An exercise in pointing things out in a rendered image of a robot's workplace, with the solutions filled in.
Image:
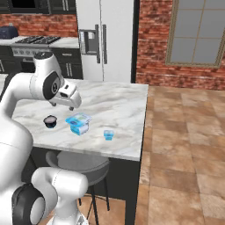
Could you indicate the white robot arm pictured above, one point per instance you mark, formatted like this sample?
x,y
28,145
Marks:
x,y
17,134

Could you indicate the grey bar stool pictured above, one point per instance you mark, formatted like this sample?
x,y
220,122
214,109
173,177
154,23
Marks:
x,y
83,170

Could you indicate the black microwave oven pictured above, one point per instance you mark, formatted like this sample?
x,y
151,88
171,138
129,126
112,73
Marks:
x,y
28,5

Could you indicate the silver stove with black hob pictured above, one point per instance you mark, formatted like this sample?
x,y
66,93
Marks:
x,y
32,48

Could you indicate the large blue yogurt container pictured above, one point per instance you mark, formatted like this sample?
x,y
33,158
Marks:
x,y
78,123

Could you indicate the dark blue toaster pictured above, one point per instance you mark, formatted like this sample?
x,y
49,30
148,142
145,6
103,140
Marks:
x,y
8,32

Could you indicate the dark cabinets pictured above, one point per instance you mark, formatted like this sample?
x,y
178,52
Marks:
x,y
62,6
68,63

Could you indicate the white fridge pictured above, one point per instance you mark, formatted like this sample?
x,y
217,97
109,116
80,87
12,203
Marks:
x,y
105,41

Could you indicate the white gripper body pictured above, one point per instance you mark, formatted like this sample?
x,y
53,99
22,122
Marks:
x,y
69,99

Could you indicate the small blue yogurt container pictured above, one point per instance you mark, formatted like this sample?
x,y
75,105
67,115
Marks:
x,y
108,134

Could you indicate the dark lower cabinets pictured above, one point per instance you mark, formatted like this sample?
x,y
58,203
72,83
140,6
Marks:
x,y
68,63

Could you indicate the marble kitchen island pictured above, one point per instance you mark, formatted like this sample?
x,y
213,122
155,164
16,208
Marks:
x,y
96,123

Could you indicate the dark round yogurt cup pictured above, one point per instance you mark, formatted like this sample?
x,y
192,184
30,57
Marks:
x,y
50,121

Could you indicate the dark upper cabinets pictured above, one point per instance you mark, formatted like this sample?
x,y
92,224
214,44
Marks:
x,y
62,6

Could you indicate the window with tan frame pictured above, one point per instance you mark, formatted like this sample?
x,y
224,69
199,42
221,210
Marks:
x,y
197,32

